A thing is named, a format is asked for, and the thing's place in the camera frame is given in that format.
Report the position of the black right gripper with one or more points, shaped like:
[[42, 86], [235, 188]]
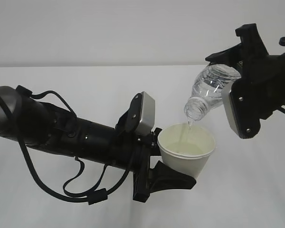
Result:
[[263, 71]]

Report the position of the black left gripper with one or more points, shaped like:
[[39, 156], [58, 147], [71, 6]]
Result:
[[159, 178]]

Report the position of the white paper cup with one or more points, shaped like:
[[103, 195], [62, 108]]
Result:
[[186, 149]]

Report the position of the clear plastic water bottle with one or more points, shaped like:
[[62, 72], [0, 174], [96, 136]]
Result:
[[206, 90]]

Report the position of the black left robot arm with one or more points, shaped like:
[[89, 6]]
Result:
[[129, 145]]

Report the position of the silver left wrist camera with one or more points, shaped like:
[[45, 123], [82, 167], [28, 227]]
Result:
[[140, 116]]

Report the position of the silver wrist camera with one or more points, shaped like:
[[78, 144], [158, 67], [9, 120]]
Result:
[[240, 109], [140, 116]]

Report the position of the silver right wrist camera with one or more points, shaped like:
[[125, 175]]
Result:
[[240, 109]]

